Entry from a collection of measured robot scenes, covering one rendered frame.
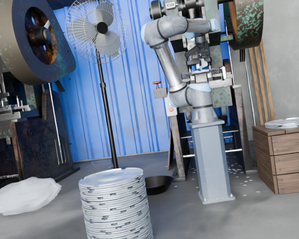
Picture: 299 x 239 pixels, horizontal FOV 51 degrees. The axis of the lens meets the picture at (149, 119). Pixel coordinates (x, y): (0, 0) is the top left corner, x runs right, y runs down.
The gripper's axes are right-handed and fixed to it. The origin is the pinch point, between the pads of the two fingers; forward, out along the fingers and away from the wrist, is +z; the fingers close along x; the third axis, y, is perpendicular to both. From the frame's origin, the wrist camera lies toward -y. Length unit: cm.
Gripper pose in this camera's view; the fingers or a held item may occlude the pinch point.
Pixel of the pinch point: (200, 69)
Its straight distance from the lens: 231.9
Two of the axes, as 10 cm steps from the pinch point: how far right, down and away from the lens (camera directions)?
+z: 1.9, 8.6, 4.7
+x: 0.6, -4.8, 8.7
